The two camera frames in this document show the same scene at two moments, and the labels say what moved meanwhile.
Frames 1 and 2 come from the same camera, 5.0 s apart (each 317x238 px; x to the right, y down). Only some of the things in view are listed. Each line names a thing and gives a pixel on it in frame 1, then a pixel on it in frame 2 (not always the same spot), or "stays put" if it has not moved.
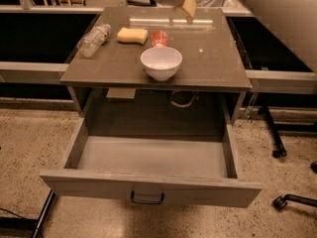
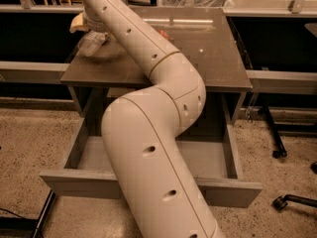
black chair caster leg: [280, 201] stays put
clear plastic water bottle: [92, 42] stays put
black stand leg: [280, 151] stays put
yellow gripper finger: [189, 5] -> [77, 23]
